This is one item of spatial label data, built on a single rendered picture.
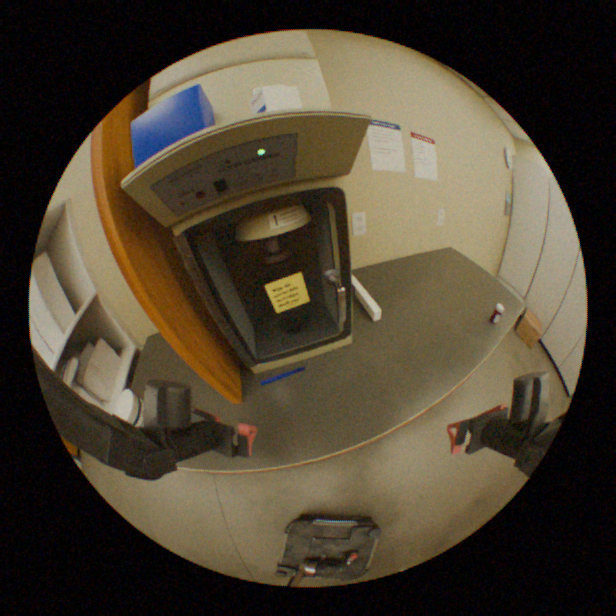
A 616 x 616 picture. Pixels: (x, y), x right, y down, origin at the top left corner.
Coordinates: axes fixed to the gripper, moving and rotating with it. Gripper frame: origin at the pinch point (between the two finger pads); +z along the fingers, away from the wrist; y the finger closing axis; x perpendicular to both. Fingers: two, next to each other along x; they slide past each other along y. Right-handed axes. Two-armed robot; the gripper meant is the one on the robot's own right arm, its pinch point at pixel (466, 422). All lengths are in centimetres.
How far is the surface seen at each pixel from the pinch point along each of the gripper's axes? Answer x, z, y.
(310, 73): -57, -38, 28
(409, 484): 75, 78, -23
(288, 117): -37, -31, 31
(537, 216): -144, 33, -231
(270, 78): -54, -38, 35
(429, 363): -14.5, 20.5, 1.4
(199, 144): -34, -32, 40
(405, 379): -10.6, 18.4, 10.3
